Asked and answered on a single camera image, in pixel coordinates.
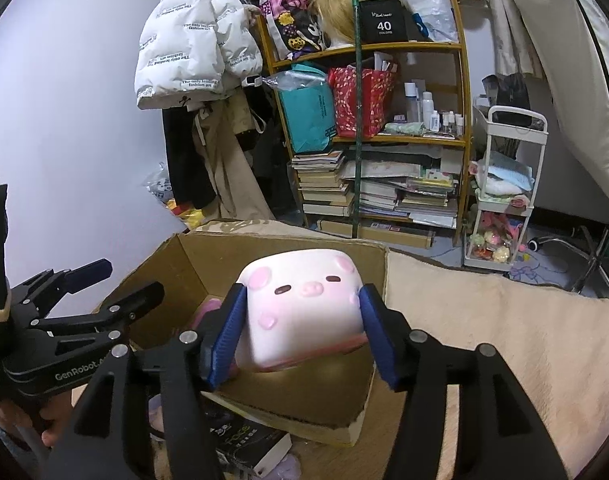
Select flat cardboard package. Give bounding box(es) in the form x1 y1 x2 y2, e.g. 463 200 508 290
317 217 435 250

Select patterned tote bag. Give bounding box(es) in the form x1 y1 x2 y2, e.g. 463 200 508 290
259 0 327 61

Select white softbox light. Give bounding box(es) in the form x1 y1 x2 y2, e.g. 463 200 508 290
499 0 609 216

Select pile of small colourful toys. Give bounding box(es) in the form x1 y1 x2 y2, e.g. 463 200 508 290
470 210 524 266

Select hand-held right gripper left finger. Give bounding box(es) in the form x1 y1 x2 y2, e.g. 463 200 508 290
44 282 250 480

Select blue and white cloth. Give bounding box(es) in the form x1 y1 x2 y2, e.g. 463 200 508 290
471 154 529 196

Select red gift bag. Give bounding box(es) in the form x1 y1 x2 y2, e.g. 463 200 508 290
327 65 400 139

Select teal shopping bag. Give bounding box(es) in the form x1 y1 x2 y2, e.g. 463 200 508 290
277 62 337 155

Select cardboard box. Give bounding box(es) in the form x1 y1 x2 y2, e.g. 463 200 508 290
92 230 390 448

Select row of white cosmetic bottles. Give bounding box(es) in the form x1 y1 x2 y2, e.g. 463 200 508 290
403 80 466 136

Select black box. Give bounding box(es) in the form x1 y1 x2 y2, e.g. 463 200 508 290
358 0 409 45

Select plastic bag with yellow items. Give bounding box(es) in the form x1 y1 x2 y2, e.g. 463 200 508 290
145 164 206 230

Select white plastic bag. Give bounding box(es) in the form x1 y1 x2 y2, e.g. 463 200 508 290
391 0 459 43

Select pink pig squishy toy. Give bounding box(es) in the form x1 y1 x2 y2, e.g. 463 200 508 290
234 249 370 373

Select light green pouch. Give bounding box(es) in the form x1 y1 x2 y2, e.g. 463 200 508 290
384 117 426 137

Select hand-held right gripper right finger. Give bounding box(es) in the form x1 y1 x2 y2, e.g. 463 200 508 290
357 282 570 480

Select white puffer jacket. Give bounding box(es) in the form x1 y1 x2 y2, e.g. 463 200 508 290
134 0 265 111

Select cream curtain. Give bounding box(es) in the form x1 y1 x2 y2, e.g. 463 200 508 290
477 0 542 81

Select beige hanging coat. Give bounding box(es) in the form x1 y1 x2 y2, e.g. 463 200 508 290
192 91 276 221

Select beige deer print blanket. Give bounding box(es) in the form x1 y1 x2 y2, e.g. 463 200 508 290
189 220 609 480

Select green pole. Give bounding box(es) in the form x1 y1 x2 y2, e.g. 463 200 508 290
349 0 366 240

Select person's left hand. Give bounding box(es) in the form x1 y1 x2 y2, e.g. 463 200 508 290
0 394 88 453

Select black hanging clothes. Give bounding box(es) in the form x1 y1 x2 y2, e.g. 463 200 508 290
162 90 220 211

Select stack of books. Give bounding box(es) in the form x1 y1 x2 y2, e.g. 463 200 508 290
290 149 460 231

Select metal light stand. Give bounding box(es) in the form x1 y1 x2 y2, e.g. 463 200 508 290
570 207 609 297

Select wooden shelf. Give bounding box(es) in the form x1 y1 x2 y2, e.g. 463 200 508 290
252 0 472 250

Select pink plush toy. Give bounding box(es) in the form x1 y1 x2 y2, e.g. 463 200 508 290
192 297 226 332

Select black bag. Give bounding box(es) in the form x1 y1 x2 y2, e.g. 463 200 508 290
481 74 545 128

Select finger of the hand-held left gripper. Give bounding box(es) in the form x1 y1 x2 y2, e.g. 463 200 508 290
29 281 166 357
9 258 114 313

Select black book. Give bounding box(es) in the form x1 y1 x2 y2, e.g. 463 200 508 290
199 405 292 478

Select blonde wig on mannequin head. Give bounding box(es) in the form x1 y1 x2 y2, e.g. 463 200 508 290
308 0 357 52

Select white utility cart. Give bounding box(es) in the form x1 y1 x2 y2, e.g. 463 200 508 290
461 105 549 273

